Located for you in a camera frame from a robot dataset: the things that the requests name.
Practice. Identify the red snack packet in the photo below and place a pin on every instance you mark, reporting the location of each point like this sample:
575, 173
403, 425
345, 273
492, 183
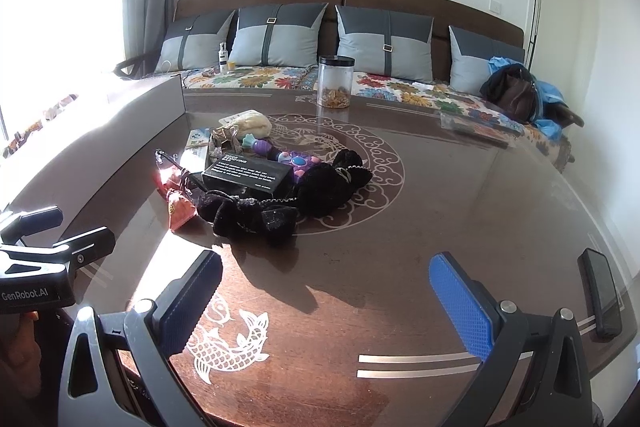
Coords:
180, 207

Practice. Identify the clear jar with black lid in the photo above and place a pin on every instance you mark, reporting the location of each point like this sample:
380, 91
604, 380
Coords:
335, 82

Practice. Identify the black armrest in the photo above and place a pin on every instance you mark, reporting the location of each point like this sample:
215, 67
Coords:
132, 64

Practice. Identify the white wall socket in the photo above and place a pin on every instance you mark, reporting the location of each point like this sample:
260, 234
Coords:
495, 5

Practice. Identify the black hair clip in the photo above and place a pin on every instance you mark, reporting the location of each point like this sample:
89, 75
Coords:
167, 159

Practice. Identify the person's left hand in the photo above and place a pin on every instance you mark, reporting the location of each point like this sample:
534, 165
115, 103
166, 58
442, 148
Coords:
17, 347

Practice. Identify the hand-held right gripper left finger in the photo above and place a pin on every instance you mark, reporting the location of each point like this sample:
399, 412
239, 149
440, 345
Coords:
192, 302

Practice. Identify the grey cardboard panel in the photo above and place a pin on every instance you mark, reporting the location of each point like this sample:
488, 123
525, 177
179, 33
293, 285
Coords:
100, 132

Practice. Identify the cream knit pouch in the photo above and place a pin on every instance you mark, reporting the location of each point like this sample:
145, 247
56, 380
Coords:
250, 124

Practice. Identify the grey two-tone cushion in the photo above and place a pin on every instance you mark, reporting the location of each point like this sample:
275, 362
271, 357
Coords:
195, 42
280, 37
385, 42
467, 67

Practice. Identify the purple plastic toy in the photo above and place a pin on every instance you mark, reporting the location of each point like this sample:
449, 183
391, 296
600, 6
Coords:
280, 154

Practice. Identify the black velvet cloth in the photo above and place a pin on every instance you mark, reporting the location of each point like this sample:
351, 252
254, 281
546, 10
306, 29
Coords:
320, 192

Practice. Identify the floral blanket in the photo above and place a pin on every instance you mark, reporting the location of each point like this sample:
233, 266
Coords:
280, 82

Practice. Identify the blue and white medicine box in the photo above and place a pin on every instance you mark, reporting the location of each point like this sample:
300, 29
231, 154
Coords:
196, 147

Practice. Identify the clear spray bottle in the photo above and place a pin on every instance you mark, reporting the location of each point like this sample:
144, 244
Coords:
222, 57

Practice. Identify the black phone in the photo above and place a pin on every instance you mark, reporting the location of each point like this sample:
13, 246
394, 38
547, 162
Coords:
600, 292

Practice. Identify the blue clothes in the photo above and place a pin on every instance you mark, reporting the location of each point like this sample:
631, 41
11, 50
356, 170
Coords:
547, 102

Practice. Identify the black cardboard box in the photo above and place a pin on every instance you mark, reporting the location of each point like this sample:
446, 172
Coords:
247, 174

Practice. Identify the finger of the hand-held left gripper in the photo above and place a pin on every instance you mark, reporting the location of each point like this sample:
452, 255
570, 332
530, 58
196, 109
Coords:
35, 222
87, 249

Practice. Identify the dark brown handbag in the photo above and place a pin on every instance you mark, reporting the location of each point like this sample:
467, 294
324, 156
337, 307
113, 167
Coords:
510, 94

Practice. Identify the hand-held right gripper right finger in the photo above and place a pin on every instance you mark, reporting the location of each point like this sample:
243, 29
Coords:
460, 307

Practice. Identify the white door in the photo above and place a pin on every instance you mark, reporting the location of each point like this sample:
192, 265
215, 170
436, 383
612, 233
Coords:
565, 22

